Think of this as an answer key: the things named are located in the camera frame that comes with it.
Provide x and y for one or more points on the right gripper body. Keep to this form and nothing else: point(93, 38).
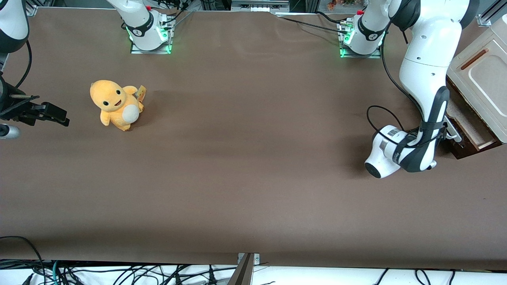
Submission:
point(12, 108)

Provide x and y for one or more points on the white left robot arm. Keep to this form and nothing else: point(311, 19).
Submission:
point(427, 47)

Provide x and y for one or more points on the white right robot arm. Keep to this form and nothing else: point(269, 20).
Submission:
point(142, 23)

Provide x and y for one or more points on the yellow plush toy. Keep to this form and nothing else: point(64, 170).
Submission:
point(115, 105)

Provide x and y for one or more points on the yellow paper plush tag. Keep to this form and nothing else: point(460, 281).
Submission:
point(141, 93)

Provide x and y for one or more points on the brown table cover sheet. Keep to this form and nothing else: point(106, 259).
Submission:
point(253, 158)

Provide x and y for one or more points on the grey metal strut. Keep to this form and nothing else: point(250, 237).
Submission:
point(242, 275)

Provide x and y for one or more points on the white sheet under table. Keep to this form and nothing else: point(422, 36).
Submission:
point(317, 277)

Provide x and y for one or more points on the white wooden cabinet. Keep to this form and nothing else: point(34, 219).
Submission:
point(483, 79)

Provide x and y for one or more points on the aluminium corner profile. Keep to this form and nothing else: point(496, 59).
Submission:
point(486, 19)

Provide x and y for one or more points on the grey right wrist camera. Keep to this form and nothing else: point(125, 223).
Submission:
point(8, 132)

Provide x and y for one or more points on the small aluminium corner bracket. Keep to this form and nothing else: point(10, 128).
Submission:
point(31, 10)

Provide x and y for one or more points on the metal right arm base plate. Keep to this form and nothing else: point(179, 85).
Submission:
point(150, 51)

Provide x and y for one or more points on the aluminium frame rail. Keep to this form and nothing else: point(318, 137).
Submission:
point(257, 6)

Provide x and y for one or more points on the aluminium clamp bracket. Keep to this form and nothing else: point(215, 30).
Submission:
point(256, 258)

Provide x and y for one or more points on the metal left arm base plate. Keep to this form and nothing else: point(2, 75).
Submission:
point(360, 56)

